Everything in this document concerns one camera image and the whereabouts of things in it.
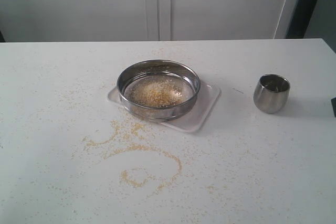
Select stainless steel cup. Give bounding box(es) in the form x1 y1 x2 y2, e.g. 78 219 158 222
253 73 291 114

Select yellow-brown granules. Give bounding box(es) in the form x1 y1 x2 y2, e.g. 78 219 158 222
128 79 183 108

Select white plastic tray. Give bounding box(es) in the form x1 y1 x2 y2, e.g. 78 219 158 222
106 80 221 133

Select round stainless steel sieve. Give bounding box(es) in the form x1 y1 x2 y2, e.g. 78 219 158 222
116 60 201 122

